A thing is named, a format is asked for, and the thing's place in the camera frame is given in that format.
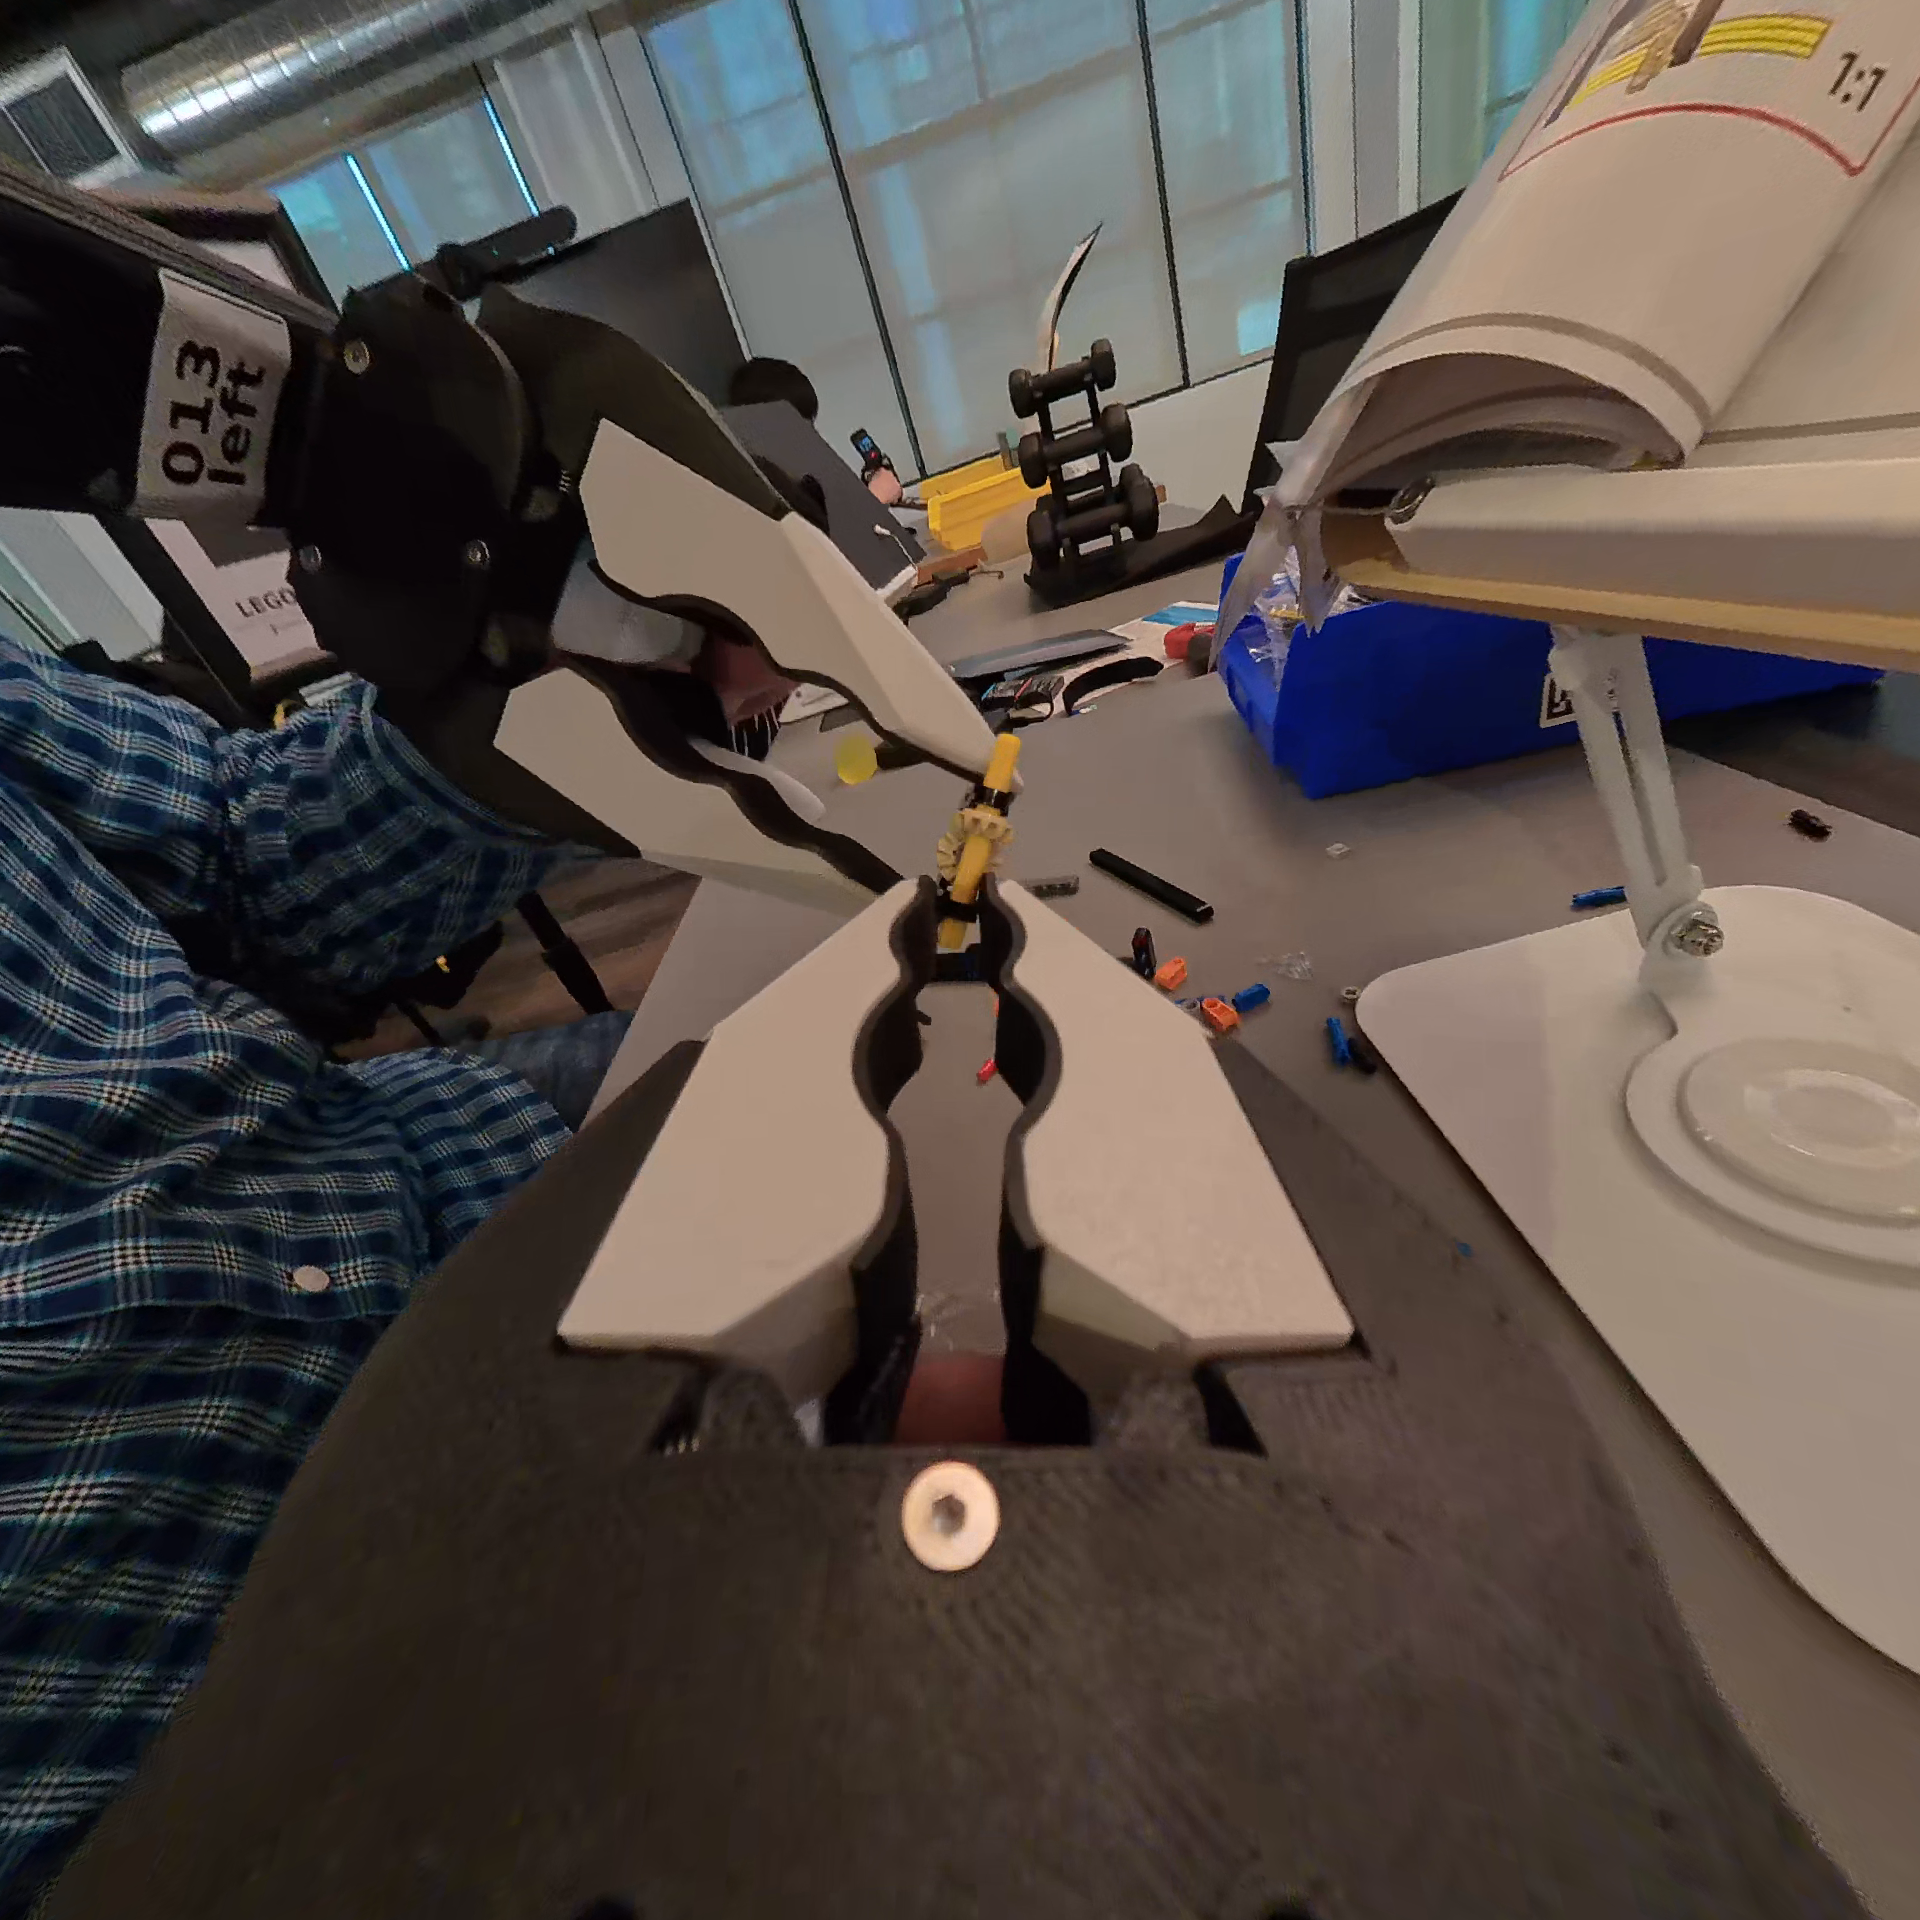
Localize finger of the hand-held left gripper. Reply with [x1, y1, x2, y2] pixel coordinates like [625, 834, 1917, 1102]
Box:
[493, 664, 906, 911]
[579, 423, 1003, 774]

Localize person's left forearm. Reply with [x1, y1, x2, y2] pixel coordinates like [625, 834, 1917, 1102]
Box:
[0, 630, 602, 962]

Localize black monitor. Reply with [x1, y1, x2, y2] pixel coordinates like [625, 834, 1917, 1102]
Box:
[497, 200, 750, 408]

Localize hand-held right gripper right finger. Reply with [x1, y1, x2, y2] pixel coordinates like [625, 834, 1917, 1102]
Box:
[989, 881, 1359, 1415]

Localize clear plastic bag bundle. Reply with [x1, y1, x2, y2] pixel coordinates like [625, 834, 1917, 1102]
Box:
[1214, 496, 1381, 664]

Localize yellow plastic bin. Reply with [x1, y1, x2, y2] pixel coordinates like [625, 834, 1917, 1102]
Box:
[928, 462, 1052, 549]

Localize scattered blue lego pins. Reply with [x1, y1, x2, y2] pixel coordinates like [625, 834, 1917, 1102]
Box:
[1232, 885, 1631, 1074]

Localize black dumbbell rack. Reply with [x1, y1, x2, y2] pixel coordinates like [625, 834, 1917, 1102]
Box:
[1010, 344, 1163, 599]

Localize blue plastic bin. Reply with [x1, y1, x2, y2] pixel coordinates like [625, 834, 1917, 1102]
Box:
[1218, 556, 1884, 801]

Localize lego instruction booklet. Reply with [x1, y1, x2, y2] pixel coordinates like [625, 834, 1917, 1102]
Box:
[1260, 0, 1920, 496]

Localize white book stand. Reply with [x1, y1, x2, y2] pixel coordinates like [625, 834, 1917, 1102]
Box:
[1319, 462, 1920, 1677]

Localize long black lego beam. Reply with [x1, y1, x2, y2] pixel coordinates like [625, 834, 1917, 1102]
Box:
[1090, 850, 1214, 920]

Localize blue plaid shirt person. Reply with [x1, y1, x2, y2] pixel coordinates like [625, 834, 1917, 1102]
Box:
[0, 840, 647, 1920]

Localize yellow axle gear lego assembly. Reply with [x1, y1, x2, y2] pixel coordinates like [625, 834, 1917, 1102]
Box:
[928, 731, 1028, 962]

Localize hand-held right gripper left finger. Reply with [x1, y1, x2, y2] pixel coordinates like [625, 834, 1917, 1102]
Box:
[559, 877, 940, 1415]

